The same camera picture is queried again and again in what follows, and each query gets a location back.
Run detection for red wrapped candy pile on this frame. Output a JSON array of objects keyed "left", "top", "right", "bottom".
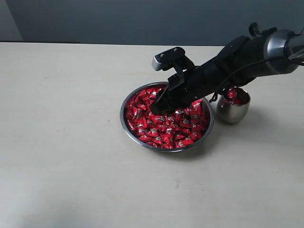
[{"left": 125, "top": 85, "right": 209, "bottom": 149}]

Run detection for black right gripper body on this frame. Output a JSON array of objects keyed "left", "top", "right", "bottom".
[{"left": 167, "top": 36, "right": 267, "bottom": 109}]

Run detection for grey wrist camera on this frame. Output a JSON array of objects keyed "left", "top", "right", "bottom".
[{"left": 152, "top": 47, "right": 185, "bottom": 71}]

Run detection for steel bowl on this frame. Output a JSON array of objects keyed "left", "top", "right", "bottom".
[{"left": 119, "top": 81, "right": 215, "bottom": 153}]

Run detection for red candies in cup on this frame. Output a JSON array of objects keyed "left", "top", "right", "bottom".
[{"left": 224, "top": 87, "right": 249, "bottom": 105}]

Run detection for black cable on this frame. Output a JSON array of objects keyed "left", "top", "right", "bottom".
[{"left": 209, "top": 57, "right": 304, "bottom": 104}]

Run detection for stainless steel cup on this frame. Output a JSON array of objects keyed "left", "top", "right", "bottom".
[{"left": 217, "top": 90, "right": 251, "bottom": 124}]

